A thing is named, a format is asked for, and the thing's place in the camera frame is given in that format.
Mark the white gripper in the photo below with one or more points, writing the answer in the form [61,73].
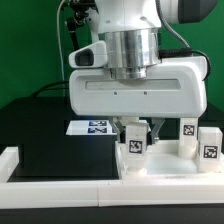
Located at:
[174,88]

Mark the white square table top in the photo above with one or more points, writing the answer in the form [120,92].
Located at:
[161,161]

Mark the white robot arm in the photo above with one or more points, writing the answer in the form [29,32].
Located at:
[125,74]

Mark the white sheet with tags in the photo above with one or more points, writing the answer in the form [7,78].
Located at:
[89,127]

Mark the white U-shaped fence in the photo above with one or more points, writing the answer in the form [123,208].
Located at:
[57,194]

